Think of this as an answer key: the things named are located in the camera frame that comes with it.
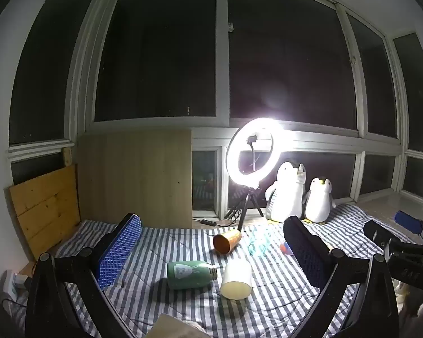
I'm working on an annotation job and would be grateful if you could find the white cup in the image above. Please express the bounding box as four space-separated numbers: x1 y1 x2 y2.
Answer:
220 258 253 300

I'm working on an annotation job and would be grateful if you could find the orange cup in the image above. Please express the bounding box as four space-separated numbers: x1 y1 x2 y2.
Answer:
212 230 243 255

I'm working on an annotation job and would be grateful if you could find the ring light on tripod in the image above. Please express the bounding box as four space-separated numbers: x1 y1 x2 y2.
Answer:
224 117 286 234

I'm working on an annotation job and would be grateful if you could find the light wooden panel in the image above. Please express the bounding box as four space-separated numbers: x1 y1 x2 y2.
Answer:
73 128 193 230

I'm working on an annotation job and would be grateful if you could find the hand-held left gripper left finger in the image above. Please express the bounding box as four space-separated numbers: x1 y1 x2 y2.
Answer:
25 213 142 338

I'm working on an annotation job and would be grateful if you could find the pine wooden board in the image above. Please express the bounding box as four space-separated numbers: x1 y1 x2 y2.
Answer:
9 163 81 262

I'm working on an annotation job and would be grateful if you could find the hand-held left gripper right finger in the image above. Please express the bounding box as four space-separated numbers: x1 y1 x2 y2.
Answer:
283 216 400 338

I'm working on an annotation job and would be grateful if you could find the clear plastic bottle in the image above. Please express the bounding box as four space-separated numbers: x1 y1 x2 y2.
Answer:
246 226 273 256

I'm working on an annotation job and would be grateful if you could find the striped blanket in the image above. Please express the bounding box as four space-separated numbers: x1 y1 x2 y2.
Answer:
12 202 423 338

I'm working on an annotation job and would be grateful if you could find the white power strip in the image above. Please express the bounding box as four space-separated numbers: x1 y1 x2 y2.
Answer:
3 270 30 298

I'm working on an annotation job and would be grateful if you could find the black power strip with cable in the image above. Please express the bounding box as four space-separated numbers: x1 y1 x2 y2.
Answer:
192 217 237 229

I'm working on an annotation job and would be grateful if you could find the green bottle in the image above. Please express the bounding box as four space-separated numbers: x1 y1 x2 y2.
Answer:
166 261 220 290

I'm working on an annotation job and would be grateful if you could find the beige cloth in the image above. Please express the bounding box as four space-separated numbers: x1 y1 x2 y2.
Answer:
154 313 214 338

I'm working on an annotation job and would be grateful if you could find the white window frame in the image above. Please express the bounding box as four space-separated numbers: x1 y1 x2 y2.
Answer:
5 0 423 221

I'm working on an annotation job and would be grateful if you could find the large penguin plush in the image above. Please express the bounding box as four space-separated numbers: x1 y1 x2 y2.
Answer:
265 161 307 223

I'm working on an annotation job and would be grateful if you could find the small penguin plush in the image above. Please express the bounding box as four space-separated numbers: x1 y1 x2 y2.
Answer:
302 177 337 224

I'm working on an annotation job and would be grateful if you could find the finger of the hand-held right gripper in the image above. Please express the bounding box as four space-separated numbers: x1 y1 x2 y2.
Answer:
363 220 400 254
395 210 423 245

